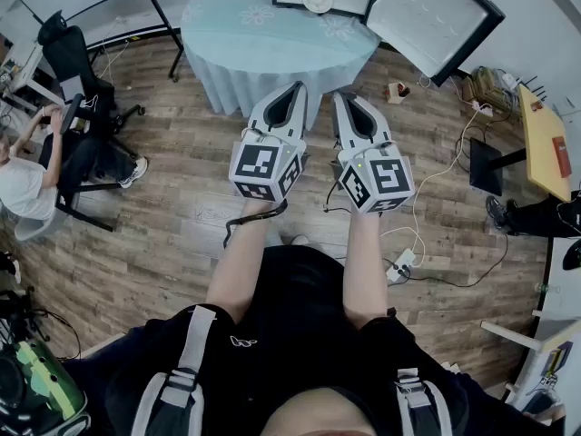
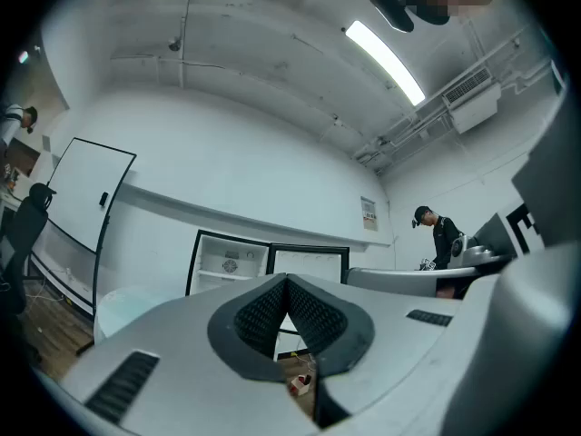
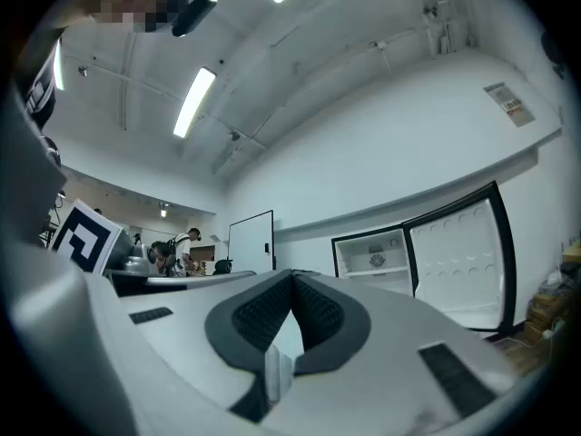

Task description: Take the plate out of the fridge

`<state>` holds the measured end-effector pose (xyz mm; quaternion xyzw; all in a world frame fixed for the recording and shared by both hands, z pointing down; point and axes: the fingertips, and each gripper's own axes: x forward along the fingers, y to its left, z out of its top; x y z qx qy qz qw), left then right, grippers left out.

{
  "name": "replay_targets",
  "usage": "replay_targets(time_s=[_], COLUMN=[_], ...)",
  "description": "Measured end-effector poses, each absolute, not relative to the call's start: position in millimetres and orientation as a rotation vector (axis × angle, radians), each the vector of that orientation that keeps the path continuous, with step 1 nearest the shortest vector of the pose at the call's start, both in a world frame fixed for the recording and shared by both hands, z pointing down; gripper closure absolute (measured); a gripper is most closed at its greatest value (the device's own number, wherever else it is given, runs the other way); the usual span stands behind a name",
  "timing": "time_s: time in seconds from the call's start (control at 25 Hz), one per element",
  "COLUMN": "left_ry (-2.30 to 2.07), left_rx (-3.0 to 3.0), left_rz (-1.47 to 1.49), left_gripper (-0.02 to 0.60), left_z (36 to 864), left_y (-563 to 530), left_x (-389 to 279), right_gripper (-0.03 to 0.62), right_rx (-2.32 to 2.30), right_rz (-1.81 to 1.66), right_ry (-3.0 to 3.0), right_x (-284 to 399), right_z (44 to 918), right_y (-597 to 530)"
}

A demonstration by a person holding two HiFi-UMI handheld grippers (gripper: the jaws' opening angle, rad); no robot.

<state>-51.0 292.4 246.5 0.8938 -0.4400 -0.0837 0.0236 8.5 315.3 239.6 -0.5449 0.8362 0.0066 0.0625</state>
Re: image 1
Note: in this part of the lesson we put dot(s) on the person's black shirt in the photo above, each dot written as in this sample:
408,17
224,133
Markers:
295,325

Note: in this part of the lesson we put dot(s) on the white plate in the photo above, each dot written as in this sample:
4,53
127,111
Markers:
317,0

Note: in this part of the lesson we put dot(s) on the pile of cardboard boxes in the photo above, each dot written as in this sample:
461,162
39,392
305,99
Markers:
488,84

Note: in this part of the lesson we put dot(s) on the person's right forearm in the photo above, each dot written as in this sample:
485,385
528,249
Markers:
365,266

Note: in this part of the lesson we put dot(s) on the black tripod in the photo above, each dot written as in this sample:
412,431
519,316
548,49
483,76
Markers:
20,316

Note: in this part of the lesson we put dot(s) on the black router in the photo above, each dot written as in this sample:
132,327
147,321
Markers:
535,88

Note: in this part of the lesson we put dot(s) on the person's chin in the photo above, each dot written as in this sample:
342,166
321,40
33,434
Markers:
318,413

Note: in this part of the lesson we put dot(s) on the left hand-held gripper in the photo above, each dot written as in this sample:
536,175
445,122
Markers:
265,166

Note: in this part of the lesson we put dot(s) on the person's white shoe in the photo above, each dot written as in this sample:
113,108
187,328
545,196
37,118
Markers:
299,240

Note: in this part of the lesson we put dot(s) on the white desk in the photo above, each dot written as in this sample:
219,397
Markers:
27,71

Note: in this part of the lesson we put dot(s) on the white table wooden legs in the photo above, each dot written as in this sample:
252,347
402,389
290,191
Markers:
560,316

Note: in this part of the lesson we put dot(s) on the yellow table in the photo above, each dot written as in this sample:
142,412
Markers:
542,143

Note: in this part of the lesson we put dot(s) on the gray chair black legs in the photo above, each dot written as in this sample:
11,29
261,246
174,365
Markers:
34,227

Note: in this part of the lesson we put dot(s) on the light blue floral tablecloth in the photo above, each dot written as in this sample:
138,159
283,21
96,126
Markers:
263,43

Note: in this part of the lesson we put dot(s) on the small cardboard box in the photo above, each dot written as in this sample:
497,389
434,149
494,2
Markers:
399,92

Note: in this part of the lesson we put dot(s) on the red book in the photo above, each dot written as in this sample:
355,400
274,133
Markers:
562,156

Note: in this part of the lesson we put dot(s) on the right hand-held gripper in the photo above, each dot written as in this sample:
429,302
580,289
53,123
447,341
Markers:
386,177

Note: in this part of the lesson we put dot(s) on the white power strip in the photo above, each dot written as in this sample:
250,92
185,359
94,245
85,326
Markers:
401,264

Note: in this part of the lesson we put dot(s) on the green black helmet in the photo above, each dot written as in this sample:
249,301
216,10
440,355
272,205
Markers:
41,379

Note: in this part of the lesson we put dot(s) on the person's left forearm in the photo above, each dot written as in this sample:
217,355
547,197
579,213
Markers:
240,261

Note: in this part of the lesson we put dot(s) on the black office chair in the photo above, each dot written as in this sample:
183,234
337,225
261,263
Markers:
68,57

